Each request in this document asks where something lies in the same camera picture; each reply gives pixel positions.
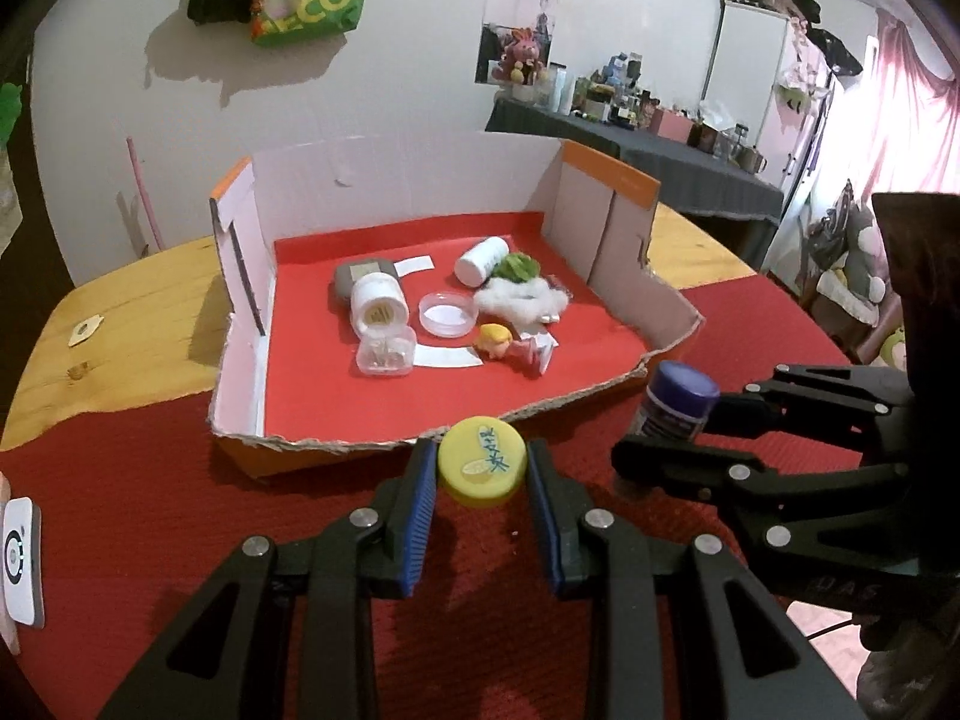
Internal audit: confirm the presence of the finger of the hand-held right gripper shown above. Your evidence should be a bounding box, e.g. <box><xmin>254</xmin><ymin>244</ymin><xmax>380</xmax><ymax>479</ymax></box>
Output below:
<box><xmin>610</xmin><ymin>435</ymin><xmax>910</xmax><ymax>580</ymax></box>
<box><xmin>701</xmin><ymin>364</ymin><xmax>916</xmax><ymax>458</ymax></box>

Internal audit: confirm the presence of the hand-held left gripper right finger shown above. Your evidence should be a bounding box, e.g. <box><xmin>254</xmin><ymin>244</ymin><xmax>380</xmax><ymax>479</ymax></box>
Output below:
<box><xmin>525</xmin><ymin>439</ymin><xmax>867</xmax><ymax>720</ymax></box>

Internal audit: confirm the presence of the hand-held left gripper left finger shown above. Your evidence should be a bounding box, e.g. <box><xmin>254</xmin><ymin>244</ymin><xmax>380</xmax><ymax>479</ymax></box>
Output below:
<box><xmin>97</xmin><ymin>439</ymin><xmax>440</xmax><ymax>720</ymax></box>

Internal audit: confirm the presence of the dark blue bottle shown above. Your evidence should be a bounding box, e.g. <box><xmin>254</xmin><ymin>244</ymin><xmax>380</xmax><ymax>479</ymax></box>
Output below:
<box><xmin>615</xmin><ymin>361</ymin><xmax>721</xmax><ymax>500</ymax></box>

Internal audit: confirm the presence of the yellow round lid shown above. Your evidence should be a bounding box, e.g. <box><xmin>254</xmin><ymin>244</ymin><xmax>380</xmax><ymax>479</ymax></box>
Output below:
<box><xmin>437</xmin><ymin>416</ymin><xmax>528</xmax><ymax>506</ymax></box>

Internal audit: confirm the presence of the small clear plastic box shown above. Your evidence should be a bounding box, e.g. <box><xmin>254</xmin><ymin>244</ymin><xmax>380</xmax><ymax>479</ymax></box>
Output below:
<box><xmin>356</xmin><ymin>328</ymin><xmax>418</xmax><ymax>377</ymax></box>

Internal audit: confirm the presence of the pink toy figure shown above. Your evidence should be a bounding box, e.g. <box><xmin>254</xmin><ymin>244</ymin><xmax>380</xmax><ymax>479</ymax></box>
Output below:
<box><xmin>478</xmin><ymin>322</ymin><xmax>560</xmax><ymax>376</ymax></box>

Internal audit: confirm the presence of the clear round plastic lid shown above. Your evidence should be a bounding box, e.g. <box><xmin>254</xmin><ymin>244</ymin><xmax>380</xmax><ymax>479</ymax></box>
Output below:
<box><xmin>418</xmin><ymin>291</ymin><xmax>479</xmax><ymax>337</ymax></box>

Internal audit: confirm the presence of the white round jar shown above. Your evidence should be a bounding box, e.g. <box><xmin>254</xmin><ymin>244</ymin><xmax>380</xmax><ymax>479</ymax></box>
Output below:
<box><xmin>349</xmin><ymin>274</ymin><xmax>412</xmax><ymax>338</ymax></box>

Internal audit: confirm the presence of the white cotton wad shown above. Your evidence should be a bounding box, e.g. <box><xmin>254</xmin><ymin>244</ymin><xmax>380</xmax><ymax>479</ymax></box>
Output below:
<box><xmin>474</xmin><ymin>274</ymin><xmax>575</xmax><ymax>325</ymax></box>

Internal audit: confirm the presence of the grey square case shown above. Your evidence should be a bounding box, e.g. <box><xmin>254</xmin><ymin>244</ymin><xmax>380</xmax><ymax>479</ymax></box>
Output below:
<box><xmin>332</xmin><ymin>259</ymin><xmax>402</xmax><ymax>308</ymax></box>

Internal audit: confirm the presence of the green wool ball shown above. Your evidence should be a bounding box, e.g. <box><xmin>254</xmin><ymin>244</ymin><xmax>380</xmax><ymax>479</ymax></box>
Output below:
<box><xmin>491</xmin><ymin>251</ymin><xmax>542</xmax><ymax>282</ymax></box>

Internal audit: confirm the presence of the small white bottle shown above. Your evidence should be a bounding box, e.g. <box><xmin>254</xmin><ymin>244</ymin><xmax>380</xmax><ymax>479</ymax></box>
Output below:
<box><xmin>454</xmin><ymin>237</ymin><xmax>511</xmax><ymax>287</ymax></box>

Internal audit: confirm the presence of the orange and pink cardboard box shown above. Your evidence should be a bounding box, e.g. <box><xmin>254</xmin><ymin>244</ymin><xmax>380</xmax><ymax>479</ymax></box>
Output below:
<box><xmin>206</xmin><ymin>136</ymin><xmax>706</xmax><ymax>485</ymax></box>

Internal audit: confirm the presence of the grey plush toy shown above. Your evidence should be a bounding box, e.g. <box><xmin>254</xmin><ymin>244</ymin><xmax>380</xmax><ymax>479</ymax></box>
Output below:
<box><xmin>806</xmin><ymin>180</ymin><xmax>912</xmax><ymax>368</ymax></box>

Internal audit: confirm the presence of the dark grey covered table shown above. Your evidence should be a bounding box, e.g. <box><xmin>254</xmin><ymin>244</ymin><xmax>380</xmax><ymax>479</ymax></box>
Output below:
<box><xmin>486</xmin><ymin>94</ymin><xmax>785</xmax><ymax>271</ymax></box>

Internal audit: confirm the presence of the red knitted cloth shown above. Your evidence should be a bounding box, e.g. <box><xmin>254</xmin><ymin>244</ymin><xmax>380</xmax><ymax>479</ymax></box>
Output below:
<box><xmin>0</xmin><ymin>270</ymin><xmax>878</xmax><ymax>720</ymax></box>

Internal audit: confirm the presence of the dark cloth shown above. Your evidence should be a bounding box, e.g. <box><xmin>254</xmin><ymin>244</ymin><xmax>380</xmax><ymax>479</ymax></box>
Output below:
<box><xmin>776</xmin><ymin>0</ymin><xmax>863</xmax><ymax>76</ymax></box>

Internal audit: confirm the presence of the white refrigerator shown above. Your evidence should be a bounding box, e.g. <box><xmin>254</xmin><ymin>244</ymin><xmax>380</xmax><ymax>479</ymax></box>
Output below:
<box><xmin>701</xmin><ymin>0</ymin><xmax>837</xmax><ymax>188</ymax></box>

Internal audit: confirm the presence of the row of bottles and jars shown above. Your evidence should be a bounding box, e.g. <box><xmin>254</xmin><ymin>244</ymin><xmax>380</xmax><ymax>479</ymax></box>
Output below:
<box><xmin>540</xmin><ymin>52</ymin><xmax>766</xmax><ymax>166</ymax></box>

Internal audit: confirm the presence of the white rectangular device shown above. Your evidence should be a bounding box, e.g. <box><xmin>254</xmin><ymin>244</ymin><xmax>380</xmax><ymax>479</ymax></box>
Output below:
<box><xmin>0</xmin><ymin>495</ymin><xmax>46</xmax><ymax>627</ymax></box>

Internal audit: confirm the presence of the pink stick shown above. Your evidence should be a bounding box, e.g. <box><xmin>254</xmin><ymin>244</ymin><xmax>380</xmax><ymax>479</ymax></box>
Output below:
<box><xmin>125</xmin><ymin>136</ymin><xmax>162</xmax><ymax>252</ymax></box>

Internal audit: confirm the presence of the pink rabbit plush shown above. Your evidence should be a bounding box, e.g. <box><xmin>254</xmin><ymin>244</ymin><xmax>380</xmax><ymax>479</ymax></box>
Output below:
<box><xmin>499</xmin><ymin>26</ymin><xmax>545</xmax><ymax>83</ymax></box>

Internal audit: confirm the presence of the dark brown door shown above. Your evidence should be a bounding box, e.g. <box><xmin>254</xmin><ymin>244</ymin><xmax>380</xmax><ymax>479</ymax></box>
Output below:
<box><xmin>0</xmin><ymin>15</ymin><xmax>76</xmax><ymax>293</ymax></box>

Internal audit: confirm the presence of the green plush toy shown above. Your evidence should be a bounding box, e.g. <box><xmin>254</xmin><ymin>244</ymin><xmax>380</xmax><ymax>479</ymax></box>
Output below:
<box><xmin>0</xmin><ymin>82</ymin><xmax>23</xmax><ymax>143</ymax></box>

